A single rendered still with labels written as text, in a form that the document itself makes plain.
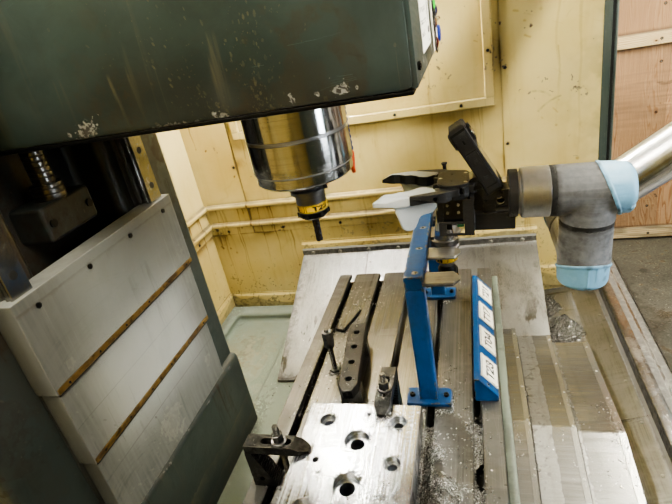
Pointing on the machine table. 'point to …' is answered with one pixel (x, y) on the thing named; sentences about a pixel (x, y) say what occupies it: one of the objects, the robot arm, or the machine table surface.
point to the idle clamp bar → (356, 344)
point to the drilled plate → (314, 481)
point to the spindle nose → (299, 148)
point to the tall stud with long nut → (330, 348)
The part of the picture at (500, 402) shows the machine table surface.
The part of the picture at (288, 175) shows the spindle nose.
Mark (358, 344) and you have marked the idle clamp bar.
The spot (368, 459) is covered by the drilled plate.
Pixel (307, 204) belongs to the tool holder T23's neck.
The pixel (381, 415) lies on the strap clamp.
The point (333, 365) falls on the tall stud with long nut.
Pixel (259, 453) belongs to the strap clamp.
